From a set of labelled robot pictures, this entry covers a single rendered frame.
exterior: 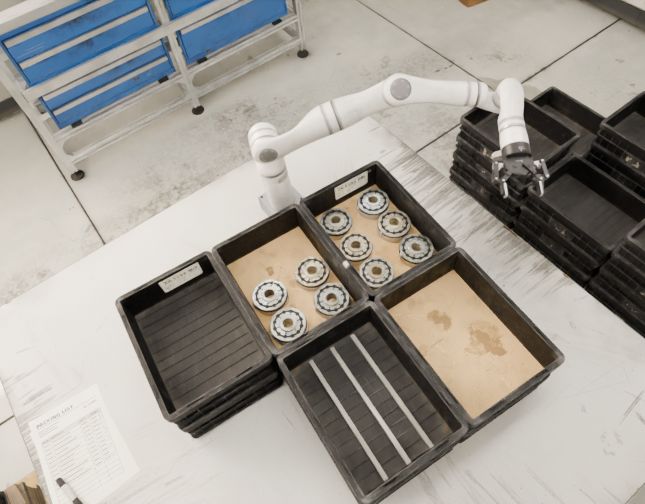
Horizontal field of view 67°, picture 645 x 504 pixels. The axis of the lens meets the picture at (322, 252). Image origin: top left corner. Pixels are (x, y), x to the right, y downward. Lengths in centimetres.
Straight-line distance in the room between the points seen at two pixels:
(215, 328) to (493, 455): 83
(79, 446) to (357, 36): 303
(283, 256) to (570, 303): 89
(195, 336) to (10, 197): 215
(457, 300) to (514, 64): 235
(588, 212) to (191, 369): 170
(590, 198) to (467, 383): 126
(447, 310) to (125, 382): 98
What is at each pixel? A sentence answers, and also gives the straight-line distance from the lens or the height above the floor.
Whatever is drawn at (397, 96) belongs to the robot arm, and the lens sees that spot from 146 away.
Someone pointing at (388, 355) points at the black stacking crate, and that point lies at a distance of 138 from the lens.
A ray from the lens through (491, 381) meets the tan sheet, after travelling 139.
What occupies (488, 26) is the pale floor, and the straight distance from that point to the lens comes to 388.
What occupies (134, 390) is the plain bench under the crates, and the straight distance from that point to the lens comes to 163.
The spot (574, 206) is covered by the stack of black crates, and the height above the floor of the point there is 38.
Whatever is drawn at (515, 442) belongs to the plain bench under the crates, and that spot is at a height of 70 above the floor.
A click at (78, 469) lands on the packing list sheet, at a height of 70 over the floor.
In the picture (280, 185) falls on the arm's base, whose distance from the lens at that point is 162.
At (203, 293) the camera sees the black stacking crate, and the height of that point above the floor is 83.
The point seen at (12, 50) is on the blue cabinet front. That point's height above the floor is 80.
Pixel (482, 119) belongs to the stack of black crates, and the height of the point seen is 49.
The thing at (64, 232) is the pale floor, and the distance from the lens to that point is 306.
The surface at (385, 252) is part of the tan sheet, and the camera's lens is 152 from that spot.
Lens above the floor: 212
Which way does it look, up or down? 58 degrees down
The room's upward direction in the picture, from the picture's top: 8 degrees counter-clockwise
